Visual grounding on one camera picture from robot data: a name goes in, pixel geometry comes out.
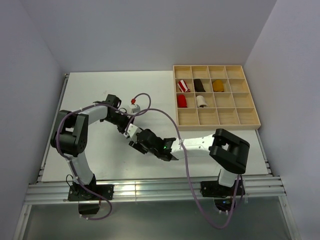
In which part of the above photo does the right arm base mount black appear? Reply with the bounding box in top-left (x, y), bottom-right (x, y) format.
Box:
top-left (200, 180), bottom-right (237, 215)

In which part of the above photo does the wooden compartment tray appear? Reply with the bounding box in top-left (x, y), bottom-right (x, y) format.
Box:
top-left (173, 65), bottom-right (261, 130)

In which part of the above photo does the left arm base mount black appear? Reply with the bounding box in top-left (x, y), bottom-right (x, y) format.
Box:
top-left (65, 174), bottom-right (114, 221)

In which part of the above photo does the dark brown rolled sock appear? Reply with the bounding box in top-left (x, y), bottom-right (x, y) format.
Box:
top-left (193, 78), bottom-right (206, 93)

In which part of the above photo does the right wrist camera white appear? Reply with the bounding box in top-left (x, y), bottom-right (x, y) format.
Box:
top-left (123, 123), bottom-right (143, 142)

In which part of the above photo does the beige brown striped sock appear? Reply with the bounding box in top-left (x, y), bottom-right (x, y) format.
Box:
top-left (196, 95), bottom-right (208, 108)

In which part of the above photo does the aluminium rail frame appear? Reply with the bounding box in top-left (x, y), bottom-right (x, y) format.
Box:
top-left (13, 72), bottom-right (301, 240)

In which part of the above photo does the red white striped rolled sock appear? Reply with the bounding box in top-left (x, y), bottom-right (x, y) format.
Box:
top-left (177, 79), bottom-right (191, 93)

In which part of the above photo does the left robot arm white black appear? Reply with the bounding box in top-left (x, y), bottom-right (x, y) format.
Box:
top-left (50, 94), bottom-right (130, 200)

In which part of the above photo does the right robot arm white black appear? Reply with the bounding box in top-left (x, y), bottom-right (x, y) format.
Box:
top-left (125, 124), bottom-right (250, 195)

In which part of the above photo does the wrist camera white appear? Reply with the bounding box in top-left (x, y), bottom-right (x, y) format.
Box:
top-left (127, 104), bottom-right (141, 115)
top-left (123, 123), bottom-right (143, 142)

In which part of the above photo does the mustard yellow rolled sock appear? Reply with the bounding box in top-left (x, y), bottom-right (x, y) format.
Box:
top-left (212, 79), bottom-right (225, 92)

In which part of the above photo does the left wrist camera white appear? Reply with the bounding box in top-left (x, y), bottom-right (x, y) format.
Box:
top-left (127, 104), bottom-right (141, 115)

